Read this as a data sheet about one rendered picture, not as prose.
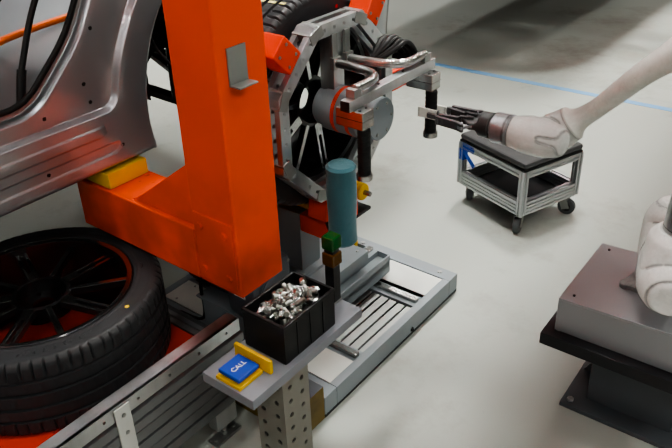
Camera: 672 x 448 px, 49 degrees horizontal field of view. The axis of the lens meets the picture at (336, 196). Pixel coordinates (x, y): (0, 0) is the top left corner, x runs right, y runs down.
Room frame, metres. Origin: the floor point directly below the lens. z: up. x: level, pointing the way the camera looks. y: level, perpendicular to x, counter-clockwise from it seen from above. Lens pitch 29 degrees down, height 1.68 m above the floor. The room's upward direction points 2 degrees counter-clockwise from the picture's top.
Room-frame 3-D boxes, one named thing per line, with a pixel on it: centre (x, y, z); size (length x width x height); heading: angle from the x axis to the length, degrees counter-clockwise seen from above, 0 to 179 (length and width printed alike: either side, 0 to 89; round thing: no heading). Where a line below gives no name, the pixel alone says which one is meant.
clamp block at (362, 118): (1.80, -0.06, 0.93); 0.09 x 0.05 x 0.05; 51
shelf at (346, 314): (1.48, 0.14, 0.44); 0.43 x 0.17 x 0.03; 141
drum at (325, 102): (2.01, -0.06, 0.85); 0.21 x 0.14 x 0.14; 51
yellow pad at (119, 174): (1.99, 0.66, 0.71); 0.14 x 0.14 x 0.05; 51
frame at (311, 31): (2.06, 0.00, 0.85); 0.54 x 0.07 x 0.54; 141
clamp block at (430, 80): (2.06, -0.27, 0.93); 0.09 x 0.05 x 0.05; 51
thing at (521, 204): (2.89, -0.80, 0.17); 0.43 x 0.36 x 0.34; 32
